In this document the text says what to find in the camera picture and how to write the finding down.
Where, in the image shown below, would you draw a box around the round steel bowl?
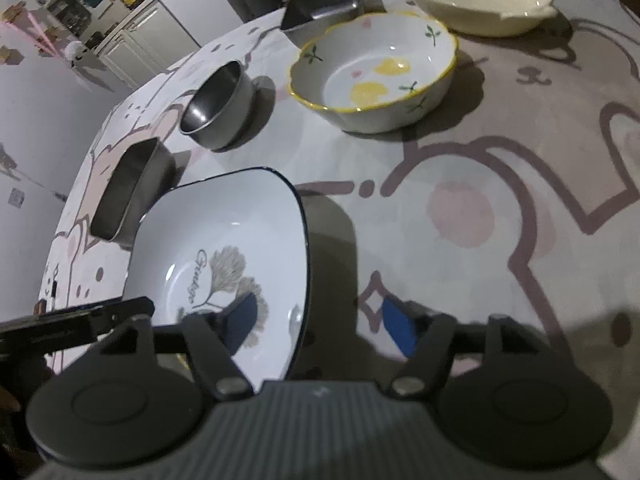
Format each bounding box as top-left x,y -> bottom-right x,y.
178,60 -> 256,151

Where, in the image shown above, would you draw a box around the deep steel rectangular container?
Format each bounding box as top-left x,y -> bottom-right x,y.
89,137 -> 176,247

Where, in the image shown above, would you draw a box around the white kitchen cabinet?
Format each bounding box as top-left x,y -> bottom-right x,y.
95,0 -> 201,92

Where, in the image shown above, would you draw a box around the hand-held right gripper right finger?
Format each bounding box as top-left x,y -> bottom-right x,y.
381,297 -> 545,401

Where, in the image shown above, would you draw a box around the white fluffy object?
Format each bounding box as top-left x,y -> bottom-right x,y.
64,41 -> 93,68

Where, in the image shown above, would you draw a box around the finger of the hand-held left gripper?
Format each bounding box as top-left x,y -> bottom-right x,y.
89,296 -> 156,335

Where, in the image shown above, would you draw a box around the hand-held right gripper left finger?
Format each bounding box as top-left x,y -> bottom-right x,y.
107,292 -> 271,402

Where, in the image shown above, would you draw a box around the grey bin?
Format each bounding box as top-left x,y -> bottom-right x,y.
235,0 -> 287,23

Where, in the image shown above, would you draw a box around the square white bowl dark rim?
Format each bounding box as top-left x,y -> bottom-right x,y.
122,166 -> 313,381

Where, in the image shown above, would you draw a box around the shallow steel rectangular tray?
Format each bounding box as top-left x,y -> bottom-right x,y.
279,0 -> 365,48

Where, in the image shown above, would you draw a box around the bear print tablecloth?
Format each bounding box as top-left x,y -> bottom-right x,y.
42,0 -> 640,480

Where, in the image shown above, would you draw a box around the floral bowl yellow rim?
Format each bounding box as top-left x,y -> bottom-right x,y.
287,10 -> 459,134

